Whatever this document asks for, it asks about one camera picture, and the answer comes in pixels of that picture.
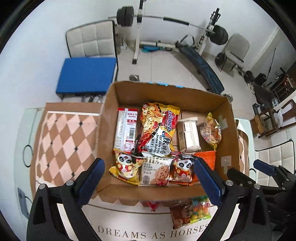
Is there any red triangular candy packet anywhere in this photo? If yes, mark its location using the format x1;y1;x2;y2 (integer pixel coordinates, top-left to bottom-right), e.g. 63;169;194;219
141;201;160;212

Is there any wooden side table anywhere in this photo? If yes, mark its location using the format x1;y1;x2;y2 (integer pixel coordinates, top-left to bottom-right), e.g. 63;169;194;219
249;98;296;139

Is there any brown biscuit packet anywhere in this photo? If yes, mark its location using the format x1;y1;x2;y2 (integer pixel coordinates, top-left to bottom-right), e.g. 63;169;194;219
170;202;192;230

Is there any yellow snack packet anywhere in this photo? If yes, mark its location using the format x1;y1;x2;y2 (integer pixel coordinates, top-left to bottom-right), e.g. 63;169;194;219
200;112;222;150

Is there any weight bench with barbell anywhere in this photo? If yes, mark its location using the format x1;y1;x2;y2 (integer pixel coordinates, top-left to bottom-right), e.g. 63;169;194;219
108;0;233;103

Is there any yellow panda snack bag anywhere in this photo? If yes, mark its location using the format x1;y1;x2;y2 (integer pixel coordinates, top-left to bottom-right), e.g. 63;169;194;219
108;149;145;186

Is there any blue cushioned chair seat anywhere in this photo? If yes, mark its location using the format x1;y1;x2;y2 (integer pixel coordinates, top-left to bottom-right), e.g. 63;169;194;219
56;57;117;94

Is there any white padded chair back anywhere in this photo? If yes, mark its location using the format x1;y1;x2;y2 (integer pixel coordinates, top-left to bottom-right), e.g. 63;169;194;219
66;20;117;58

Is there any orange noodle snack bag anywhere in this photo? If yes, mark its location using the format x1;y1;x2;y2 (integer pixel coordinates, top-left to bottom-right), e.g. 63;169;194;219
132;102;181;157

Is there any red white spicy strip packet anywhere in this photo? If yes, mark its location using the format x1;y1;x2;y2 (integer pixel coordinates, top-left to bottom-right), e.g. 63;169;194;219
113;108;138;153

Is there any white padded chair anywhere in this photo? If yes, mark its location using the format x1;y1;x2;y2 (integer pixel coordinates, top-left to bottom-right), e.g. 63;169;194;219
255;139;295;187
66;20;117;58

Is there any oat cookie packet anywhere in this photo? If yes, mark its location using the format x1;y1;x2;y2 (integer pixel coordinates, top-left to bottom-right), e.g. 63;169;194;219
140;152;173;186

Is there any grey chair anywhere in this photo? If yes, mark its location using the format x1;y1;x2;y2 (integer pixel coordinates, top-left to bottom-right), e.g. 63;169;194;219
221;33;250;71

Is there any small beige carton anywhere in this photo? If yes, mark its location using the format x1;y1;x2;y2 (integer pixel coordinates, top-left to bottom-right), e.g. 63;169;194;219
177;117;201;153

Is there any milk carton cardboard box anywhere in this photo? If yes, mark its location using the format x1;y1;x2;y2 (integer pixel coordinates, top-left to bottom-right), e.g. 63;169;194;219
96;81;239;206

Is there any colourful candy balls bag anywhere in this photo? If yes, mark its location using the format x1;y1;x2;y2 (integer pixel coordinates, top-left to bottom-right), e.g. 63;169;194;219
190;196;211;223

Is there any orange snack packet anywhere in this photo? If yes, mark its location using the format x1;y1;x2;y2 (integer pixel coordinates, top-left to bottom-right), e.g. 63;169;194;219
191;150;217;183

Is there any white padded chair right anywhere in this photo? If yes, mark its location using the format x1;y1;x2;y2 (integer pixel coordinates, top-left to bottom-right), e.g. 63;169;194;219
255;139;295;187

